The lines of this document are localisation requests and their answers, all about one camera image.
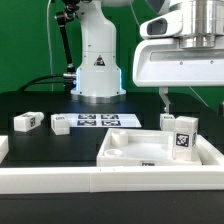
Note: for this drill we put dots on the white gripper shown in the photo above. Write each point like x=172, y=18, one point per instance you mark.
x=162, y=63

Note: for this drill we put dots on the white square tabletop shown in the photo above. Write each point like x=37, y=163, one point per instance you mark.
x=131, y=147

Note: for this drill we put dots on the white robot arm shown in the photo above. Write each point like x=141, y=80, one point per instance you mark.
x=182, y=46

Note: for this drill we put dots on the white sheet with fiducial markers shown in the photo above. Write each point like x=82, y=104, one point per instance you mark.
x=102, y=120

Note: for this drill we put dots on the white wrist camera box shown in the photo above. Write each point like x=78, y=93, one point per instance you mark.
x=168, y=25

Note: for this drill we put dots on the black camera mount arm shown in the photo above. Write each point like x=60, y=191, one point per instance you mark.
x=62, y=18

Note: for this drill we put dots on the white U-shaped fence wall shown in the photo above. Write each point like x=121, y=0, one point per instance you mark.
x=208, y=176

